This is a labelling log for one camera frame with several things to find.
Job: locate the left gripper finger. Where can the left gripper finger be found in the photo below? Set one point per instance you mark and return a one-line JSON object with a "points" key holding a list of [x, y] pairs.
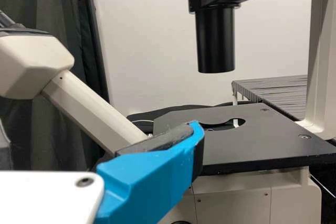
{"points": [[147, 182]]}

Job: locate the cream microscope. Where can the cream microscope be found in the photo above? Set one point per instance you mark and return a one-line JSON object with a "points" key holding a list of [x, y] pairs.
{"points": [[262, 140]]}

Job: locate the black platform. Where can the black platform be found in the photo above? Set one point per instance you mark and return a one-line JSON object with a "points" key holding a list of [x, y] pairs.
{"points": [[275, 93]]}

